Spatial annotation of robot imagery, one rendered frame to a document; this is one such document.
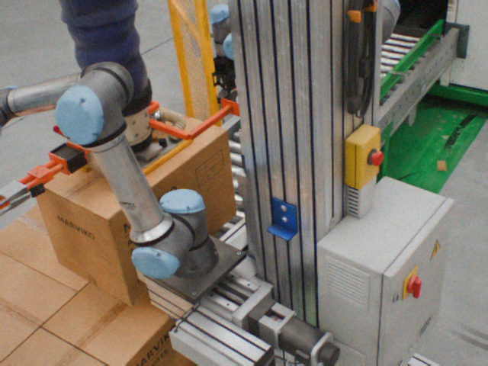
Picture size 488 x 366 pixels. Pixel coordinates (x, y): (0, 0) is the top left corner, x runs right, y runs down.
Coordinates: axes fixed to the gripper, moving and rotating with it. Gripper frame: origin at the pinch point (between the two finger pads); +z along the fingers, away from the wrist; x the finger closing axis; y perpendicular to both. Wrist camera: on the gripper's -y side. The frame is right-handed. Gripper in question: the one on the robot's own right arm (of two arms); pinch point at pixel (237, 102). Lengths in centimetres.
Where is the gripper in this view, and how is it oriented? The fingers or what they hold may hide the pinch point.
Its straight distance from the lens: 223.4
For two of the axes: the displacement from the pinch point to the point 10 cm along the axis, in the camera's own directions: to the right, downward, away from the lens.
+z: 1.1, 7.9, 6.0
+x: 7.9, 3.0, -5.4
